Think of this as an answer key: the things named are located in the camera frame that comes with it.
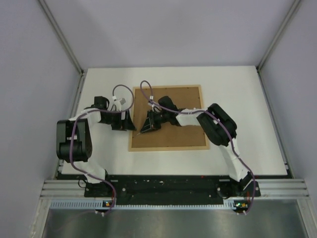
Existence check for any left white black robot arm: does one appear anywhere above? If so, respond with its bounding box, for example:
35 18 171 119
56 96 136 197

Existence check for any left aluminium corner post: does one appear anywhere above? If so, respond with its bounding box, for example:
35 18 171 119
37 0 84 75

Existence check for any aluminium corner post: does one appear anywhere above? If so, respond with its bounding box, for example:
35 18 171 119
256 0 303 72
37 0 84 75

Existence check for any grey slotted cable duct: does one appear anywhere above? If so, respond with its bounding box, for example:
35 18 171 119
50 199 248 212

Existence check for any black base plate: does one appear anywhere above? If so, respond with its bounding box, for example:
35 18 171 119
78 175 261 206

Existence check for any right aluminium corner post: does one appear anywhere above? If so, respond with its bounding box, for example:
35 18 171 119
256 0 303 72

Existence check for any aluminium front rail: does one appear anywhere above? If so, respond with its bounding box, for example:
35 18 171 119
40 179 310 199

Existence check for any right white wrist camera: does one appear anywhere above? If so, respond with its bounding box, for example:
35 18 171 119
148 95 160 113

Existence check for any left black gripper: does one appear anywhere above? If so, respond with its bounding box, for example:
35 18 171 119
100 110 136 131

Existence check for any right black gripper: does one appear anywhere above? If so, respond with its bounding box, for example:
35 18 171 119
141 111 169 135

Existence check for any light wooden picture frame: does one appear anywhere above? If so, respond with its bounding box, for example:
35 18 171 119
128 85 210 152

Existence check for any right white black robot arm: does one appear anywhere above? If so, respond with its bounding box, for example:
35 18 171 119
140 96 257 198

